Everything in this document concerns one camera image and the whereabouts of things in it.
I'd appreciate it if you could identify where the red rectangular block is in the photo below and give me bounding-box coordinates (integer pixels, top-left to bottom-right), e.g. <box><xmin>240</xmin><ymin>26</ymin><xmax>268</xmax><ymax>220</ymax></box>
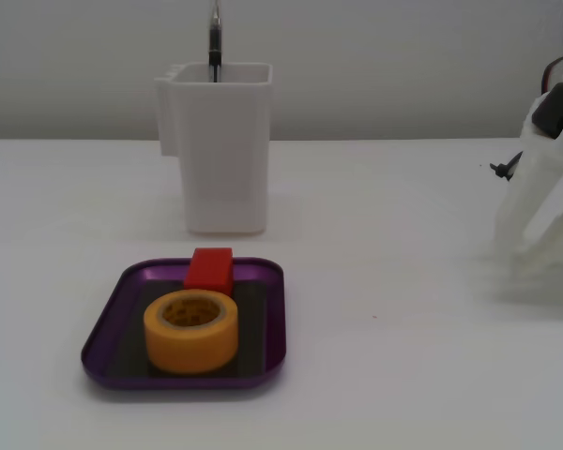
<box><xmin>183</xmin><ymin>247</ymin><xmax>236</xmax><ymax>298</ymax></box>

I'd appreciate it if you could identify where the black cable tie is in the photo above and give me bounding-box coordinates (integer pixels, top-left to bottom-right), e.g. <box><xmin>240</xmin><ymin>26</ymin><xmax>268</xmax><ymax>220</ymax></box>
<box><xmin>489</xmin><ymin>152</ymin><xmax>525</xmax><ymax>183</ymax></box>

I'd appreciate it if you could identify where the black ballpoint pen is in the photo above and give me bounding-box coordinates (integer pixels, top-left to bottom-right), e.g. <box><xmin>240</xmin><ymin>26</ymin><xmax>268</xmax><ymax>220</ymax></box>
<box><xmin>207</xmin><ymin>0</ymin><xmax>224</xmax><ymax>83</ymax></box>

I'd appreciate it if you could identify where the purple metal tray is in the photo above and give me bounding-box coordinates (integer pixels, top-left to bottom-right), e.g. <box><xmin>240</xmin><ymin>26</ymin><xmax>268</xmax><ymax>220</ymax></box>
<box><xmin>80</xmin><ymin>256</ymin><xmax>288</xmax><ymax>392</ymax></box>

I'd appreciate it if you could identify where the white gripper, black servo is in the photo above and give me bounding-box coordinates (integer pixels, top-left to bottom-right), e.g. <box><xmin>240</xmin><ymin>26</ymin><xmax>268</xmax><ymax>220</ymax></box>
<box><xmin>492</xmin><ymin>60</ymin><xmax>563</xmax><ymax>301</ymax></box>

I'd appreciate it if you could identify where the white plastic pen holder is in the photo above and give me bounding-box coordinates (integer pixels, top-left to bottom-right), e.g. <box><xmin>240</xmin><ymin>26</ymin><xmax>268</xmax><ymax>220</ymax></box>
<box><xmin>153</xmin><ymin>62</ymin><xmax>275</xmax><ymax>235</ymax></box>

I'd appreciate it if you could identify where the yellow tape roll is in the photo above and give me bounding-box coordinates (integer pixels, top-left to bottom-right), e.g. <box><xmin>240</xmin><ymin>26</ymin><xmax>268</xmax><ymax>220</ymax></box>
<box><xmin>143</xmin><ymin>288</ymin><xmax>240</xmax><ymax>376</ymax></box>

